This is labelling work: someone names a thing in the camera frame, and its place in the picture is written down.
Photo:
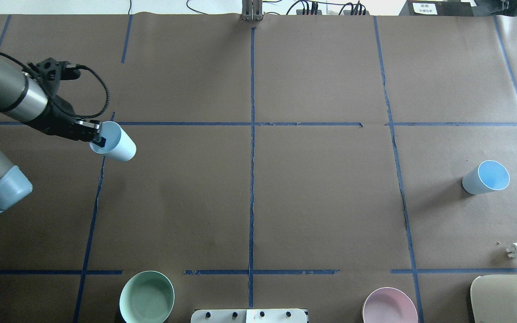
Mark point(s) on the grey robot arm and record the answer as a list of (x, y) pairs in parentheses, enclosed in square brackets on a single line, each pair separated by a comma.
[(28, 94)]

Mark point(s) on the blue cup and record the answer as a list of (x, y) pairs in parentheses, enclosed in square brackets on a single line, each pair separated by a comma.
[(488, 176), (119, 145)]

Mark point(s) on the black box with label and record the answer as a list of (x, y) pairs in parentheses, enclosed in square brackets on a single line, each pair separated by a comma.
[(439, 8)]

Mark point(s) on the aluminium frame post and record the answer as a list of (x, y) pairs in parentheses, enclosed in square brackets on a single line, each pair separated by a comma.
[(252, 10)]

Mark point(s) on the pink bowl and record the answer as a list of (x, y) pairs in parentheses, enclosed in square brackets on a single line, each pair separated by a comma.
[(389, 305)]

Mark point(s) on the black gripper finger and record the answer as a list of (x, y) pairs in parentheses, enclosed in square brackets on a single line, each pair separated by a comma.
[(98, 141)]

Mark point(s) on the black power strip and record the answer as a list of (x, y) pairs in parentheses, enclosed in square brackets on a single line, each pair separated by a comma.
[(316, 8)]

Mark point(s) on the mint green bowl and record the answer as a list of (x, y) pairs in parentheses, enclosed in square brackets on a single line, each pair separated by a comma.
[(147, 297)]

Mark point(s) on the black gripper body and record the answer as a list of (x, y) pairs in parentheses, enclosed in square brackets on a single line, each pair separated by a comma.
[(58, 119)]

